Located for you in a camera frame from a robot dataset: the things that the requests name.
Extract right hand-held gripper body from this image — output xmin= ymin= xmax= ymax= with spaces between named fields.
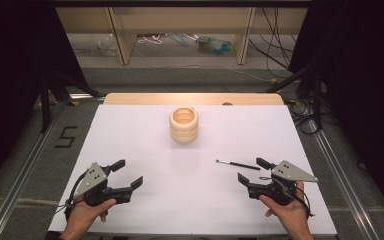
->
xmin=247 ymin=160 xmax=319 ymax=207

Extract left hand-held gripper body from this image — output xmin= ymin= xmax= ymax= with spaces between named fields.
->
xmin=74 ymin=161 xmax=133 ymax=207

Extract person's right hand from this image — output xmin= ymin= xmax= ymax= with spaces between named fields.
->
xmin=258 ymin=181 xmax=312 ymax=234

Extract person's left hand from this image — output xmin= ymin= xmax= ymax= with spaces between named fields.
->
xmin=63 ymin=195 xmax=118 ymax=235

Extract thin black brush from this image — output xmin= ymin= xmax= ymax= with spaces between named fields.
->
xmin=215 ymin=159 xmax=262 ymax=171

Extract white table mat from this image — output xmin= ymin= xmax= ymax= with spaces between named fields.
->
xmin=47 ymin=103 xmax=338 ymax=236

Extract wooden table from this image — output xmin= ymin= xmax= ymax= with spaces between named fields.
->
xmin=102 ymin=92 xmax=285 ymax=107

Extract ribbed wooden pen holder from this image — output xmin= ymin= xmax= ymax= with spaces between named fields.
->
xmin=168 ymin=106 xmax=200 ymax=145

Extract black metal stand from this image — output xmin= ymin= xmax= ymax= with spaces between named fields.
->
xmin=38 ymin=70 xmax=102 ymax=134
xmin=265 ymin=61 xmax=325 ymax=132

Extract clear plastic bag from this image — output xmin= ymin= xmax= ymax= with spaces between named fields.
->
xmin=97 ymin=34 xmax=118 ymax=57

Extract colourful plastic bag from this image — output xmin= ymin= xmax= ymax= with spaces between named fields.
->
xmin=195 ymin=34 xmax=237 ymax=58

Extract dark curtain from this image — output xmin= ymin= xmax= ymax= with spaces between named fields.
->
xmin=288 ymin=0 xmax=384 ymax=219
xmin=0 ymin=0 xmax=88 ymax=198

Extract beige wooden shelf unit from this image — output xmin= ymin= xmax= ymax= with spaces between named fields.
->
xmin=55 ymin=6 xmax=310 ymax=67

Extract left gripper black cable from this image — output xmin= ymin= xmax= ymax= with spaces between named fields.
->
xmin=53 ymin=169 xmax=92 ymax=218

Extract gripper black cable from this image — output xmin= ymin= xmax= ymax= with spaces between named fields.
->
xmin=53 ymin=169 xmax=92 ymax=218
xmin=259 ymin=175 xmax=315 ymax=219

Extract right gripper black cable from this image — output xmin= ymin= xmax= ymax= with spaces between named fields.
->
xmin=259 ymin=175 xmax=315 ymax=219

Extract aluminium floor rail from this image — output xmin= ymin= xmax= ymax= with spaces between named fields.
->
xmin=307 ymin=119 xmax=383 ymax=240
xmin=0 ymin=101 xmax=68 ymax=240

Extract black floor cable bundle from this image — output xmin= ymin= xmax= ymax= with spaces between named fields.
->
xmin=285 ymin=98 xmax=322 ymax=136

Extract thin white floor cable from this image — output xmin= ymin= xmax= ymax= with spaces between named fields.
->
xmin=166 ymin=64 xmax=276 ymax=84

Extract hanging black cables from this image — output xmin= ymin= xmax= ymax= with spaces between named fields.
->
xmin=248 ymin=7 xmax=298 ymax=79

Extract white cord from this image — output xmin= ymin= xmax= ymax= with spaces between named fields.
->
xmin=137 ymin=32 xmax=168 ymax=46

